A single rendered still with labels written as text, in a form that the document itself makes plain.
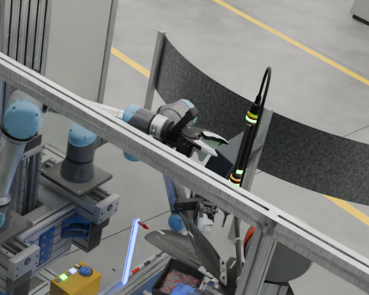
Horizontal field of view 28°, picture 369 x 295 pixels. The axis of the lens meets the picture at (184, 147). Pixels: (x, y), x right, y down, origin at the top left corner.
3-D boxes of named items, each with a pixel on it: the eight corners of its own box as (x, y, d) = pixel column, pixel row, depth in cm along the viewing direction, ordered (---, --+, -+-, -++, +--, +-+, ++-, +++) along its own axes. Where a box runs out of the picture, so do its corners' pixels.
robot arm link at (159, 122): (161, 110, 248) (150, 120, 241) (173, 116, 246) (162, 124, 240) (158, 129, 251) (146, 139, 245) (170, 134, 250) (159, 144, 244)
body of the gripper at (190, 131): (200, 151, 247) (168, 137, 251) (205, 129, 243) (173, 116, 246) (190, 160, 241) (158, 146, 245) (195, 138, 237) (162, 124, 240)
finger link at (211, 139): (225, 151, 247) (198, 145, 247) (229, 136, 244) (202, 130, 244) (225, 155, 245) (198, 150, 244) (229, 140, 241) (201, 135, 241)
